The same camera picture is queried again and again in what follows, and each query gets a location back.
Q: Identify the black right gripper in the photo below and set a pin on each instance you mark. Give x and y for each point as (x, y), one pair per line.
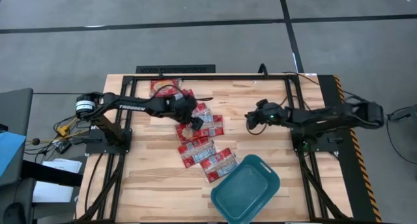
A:
(273, 115)

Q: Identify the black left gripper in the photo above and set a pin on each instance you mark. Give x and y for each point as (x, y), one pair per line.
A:
(182, 108)

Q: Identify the red popcorn bag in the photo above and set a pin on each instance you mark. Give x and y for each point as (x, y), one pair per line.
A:
(197, 152)
(163, 89)
(188, 93)
(202, 109)
(220, 165)
(213, 126)
(185, 134)

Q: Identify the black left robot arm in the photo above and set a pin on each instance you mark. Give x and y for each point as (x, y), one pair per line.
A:
(130, 107)

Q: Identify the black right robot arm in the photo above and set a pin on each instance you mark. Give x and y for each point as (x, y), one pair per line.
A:
(325, 116)

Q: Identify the black floor vent grille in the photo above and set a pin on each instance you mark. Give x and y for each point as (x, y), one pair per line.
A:
(176, 69)

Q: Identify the teal plastic basket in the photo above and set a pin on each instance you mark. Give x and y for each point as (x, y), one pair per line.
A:
(244, 191)

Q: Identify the black hazard-striped edge strip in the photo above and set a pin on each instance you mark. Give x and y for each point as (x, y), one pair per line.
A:
(353, 178)

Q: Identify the small black device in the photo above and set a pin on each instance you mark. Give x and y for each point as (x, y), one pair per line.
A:
(63, 147)

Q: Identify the grey floor device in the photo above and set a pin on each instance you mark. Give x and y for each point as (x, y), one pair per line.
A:
(402, 115)

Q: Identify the black flat bar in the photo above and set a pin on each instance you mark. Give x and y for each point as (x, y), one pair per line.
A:
(49, 175)

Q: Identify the black ball-tipped rod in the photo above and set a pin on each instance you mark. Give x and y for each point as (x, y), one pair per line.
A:
(36, 141)

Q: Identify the white paper sheets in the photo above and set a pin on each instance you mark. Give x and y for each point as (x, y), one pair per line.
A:
(52, 193)

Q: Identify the dark grey chair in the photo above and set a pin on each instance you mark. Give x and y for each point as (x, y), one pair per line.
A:
(16, 110)

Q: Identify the blue cloth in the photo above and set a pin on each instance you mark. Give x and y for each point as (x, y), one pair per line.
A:
(9, 149)

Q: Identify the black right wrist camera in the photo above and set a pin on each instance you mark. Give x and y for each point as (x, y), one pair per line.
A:
(262, 104)

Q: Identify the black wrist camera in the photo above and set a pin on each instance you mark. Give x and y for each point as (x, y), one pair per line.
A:
(262, 104)
(197, 123)

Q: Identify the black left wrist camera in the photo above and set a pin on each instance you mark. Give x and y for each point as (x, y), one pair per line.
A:
(197, 123)

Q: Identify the black metal table frame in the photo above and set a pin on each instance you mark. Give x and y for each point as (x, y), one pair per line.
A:
(228, 77)

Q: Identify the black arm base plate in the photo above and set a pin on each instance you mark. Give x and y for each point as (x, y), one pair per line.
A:
(321, 146)
(97, 146)

